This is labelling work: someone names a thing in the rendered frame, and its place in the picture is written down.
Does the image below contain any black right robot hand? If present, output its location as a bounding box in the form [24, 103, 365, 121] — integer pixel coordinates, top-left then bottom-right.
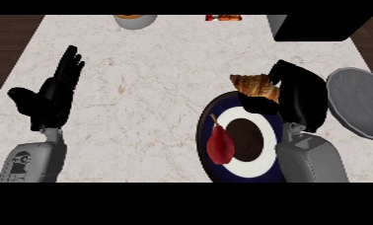
[236, 59, 329, 134]

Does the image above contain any grey bowl with orange contents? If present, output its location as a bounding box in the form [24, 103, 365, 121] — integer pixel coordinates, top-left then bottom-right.
[112, 14, 160, 31]

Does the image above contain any navy and white plate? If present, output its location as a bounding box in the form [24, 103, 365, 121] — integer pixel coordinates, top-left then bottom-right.
[195, 90, 289, 184]

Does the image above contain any red and orange packet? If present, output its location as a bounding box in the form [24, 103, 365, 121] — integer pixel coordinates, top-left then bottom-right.
[204, 14, 244, 22]

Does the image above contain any golden brown croissant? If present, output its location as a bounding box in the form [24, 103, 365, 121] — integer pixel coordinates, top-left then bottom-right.
[229, 73, 283, 105]

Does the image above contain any black appliance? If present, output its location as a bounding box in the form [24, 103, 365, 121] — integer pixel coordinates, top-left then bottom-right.
[266, 14, 373, 42]

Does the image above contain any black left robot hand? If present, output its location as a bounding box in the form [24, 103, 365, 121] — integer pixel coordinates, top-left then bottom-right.
[6, 44, 86, 132]

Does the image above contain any red pear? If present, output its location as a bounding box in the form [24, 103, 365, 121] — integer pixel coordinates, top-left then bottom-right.
[205, 113, 236, 166]

